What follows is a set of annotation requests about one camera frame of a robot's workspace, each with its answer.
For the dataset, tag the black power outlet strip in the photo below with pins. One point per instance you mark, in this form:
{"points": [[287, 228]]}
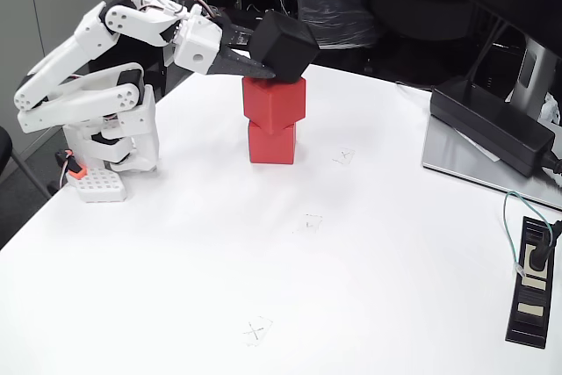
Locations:
{"points": [[529, 326]]}

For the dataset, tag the black flat panel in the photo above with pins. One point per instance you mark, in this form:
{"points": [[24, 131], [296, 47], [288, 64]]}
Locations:
{"points": [[136, 56]]}

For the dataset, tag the silver monitor stand column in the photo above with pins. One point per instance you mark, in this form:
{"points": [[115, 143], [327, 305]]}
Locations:
{"points": [[531, 72]]}

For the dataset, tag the black power plug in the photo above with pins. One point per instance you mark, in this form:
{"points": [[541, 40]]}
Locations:
{"points": [[538, 258]]}

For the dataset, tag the black power adapter brick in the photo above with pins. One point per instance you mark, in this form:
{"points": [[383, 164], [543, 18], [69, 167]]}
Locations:
{"points": [[487, 124]]}

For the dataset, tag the black cube block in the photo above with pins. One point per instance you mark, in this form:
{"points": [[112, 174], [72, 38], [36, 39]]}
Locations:
{"points": [[285, 45]]}

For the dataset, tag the crumpled white plastic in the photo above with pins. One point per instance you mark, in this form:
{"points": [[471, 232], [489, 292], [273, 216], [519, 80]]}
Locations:
{"points": [[552, 107]]}

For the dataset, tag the silver monitor stand base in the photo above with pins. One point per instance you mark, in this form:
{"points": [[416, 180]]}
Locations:
{"points": [[448, 151]]}

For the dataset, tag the red cube block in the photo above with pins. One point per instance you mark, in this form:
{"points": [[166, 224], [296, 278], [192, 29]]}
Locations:
{"points": [[272, 103], [272, 146]]}

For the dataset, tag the white perforated clamp block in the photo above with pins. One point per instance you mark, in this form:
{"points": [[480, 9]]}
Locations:
{"points": [[101, 186]]}

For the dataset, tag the black chair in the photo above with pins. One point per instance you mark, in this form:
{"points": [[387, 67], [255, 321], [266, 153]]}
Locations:
{"points": [[4, 146]]}

